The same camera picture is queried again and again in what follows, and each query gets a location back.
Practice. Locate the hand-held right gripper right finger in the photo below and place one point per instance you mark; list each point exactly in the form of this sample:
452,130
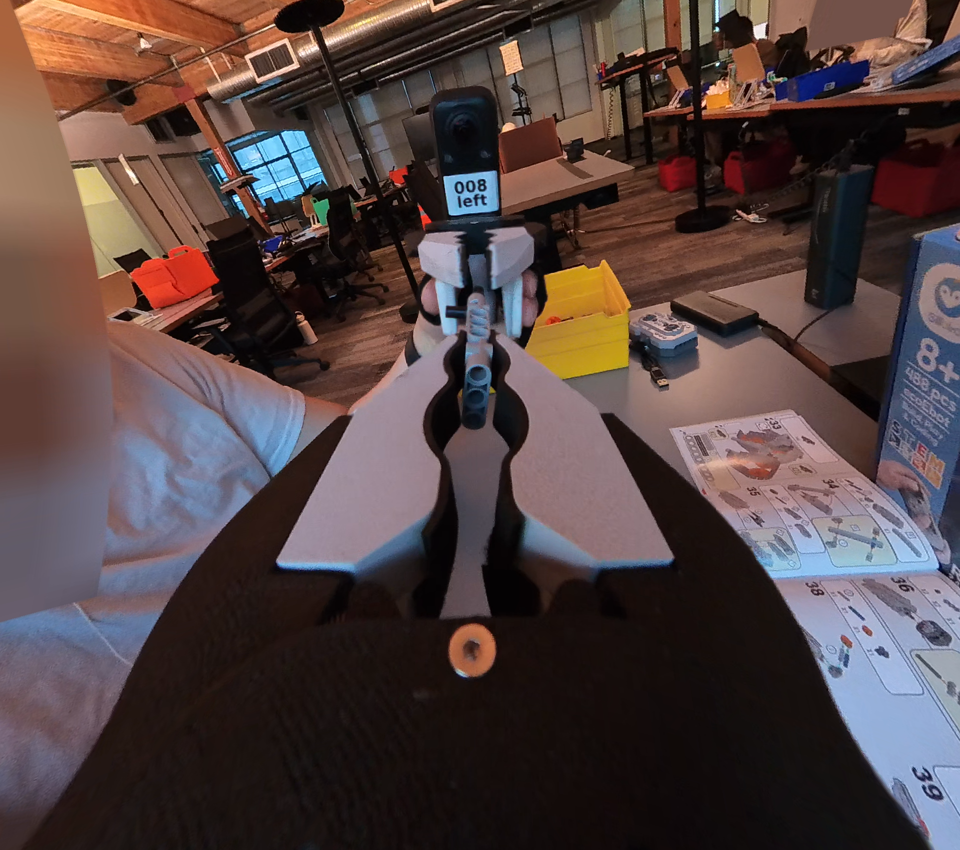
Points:
585,490

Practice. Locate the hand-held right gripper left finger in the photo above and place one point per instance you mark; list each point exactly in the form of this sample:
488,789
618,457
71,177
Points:
360,490

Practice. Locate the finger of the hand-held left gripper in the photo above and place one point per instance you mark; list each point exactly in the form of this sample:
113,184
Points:
510,258
442,258

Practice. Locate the grey beam with black pins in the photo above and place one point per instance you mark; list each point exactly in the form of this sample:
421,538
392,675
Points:
476,385

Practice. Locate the white building instruction booklet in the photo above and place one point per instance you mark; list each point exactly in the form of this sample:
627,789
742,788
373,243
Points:
825,513

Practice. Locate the grey side desk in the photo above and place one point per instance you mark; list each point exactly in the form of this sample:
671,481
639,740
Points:
787,299

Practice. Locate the long wooden desk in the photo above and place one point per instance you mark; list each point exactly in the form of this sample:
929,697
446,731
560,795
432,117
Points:
825,104

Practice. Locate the person's left hand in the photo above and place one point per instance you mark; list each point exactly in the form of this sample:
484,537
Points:
429,310

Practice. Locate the brown chair back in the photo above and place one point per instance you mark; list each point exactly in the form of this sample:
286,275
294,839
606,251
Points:
529,145

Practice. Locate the white paper note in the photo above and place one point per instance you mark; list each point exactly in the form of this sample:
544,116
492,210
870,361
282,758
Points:
511,57

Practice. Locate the grey table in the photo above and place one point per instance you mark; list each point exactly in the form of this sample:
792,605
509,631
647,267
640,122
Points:
570,179

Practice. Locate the yellow plastic bin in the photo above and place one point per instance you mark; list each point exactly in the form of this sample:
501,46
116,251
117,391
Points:
585,325

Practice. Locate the white water bottle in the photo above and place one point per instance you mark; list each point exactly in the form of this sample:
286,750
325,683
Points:
306,329

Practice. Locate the red storage bin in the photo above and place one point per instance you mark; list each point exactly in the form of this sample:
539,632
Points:
757,168
919,179
677,174

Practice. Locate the black office chair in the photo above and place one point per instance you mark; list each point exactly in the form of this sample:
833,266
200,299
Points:
247,295

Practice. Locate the black flat device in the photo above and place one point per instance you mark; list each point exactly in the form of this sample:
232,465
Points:
712,312

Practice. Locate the orange bag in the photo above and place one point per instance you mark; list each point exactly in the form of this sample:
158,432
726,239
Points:
176,276

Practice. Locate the dark teal upright box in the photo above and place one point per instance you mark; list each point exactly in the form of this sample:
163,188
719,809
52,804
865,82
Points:
836,243

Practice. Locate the dark blue robot kit box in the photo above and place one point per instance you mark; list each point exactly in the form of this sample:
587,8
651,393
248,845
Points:
926,378

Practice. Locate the blue plastic tray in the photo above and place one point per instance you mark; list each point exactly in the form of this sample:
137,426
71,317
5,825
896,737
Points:
825,82

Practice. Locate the blue flat lid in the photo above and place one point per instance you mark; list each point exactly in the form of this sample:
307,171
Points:
930,63

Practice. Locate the silver air duct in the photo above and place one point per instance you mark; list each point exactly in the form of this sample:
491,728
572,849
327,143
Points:
390,14

